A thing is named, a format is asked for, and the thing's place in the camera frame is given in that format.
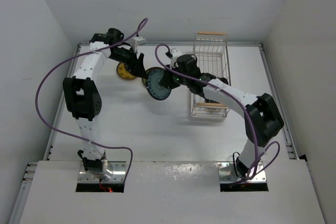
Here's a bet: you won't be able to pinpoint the yellow patterned plate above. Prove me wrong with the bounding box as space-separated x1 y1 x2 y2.
116 62 137 81
142 67 162 88

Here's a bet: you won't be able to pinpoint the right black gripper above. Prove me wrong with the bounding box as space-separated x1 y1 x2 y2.
161 62 191 89

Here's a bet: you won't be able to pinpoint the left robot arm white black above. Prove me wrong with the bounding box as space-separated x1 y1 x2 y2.
62 28 146 180

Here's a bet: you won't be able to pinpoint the purple cable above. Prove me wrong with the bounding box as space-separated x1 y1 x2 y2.
35 18 149 180
154 44 280 184

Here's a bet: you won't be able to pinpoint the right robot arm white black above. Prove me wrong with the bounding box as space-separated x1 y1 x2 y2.
161 52 284 180

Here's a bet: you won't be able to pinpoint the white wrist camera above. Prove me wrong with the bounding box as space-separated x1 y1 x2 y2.
165 48 183 69
132 36 146 52

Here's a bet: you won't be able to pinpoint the blue green patterned plate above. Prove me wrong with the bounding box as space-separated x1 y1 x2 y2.
146 69 171 101

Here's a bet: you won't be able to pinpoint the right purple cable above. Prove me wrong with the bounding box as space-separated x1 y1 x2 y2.
154 44 280 184

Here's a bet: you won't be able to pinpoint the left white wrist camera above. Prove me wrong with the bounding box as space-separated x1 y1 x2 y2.
132 36 146 52

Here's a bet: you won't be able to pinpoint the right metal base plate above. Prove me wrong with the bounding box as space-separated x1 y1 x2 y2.
217 162 267 184

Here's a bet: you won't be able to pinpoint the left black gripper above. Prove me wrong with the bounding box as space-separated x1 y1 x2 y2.
108 46 147 79

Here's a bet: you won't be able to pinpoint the metal base plate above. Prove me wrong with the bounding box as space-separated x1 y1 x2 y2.
77 161 126 184
217 162 267 184

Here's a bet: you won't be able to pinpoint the wire dish rack wooden handles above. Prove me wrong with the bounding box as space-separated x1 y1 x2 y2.
190 31 235 118

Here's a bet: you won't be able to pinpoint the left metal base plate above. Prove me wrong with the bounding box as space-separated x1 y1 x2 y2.
77 161 126 184

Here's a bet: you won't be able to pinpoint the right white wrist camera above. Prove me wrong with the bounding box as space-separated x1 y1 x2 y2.
165 48 183 69

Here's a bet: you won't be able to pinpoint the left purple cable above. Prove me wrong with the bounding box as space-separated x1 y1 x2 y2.
35 18 149 180

